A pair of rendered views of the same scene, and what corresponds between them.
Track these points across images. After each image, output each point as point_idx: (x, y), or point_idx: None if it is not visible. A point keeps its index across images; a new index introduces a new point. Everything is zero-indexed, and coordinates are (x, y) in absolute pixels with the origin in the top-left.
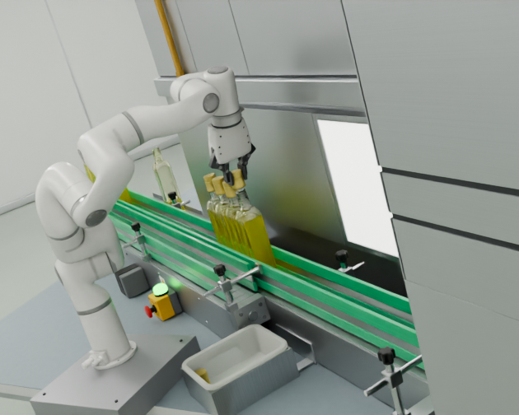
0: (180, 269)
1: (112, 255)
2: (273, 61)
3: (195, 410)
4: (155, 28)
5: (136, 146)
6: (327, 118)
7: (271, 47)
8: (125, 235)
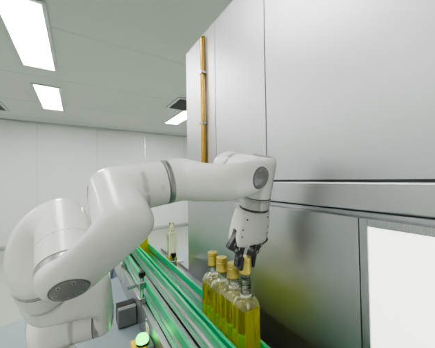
0: (164, 329)
1: (97, 322)
2: (302, 167)
3: None
4: (195, 150)
5: (163, 202)
6: (392, 228)
7: (305, 154)
8: (134, 274)
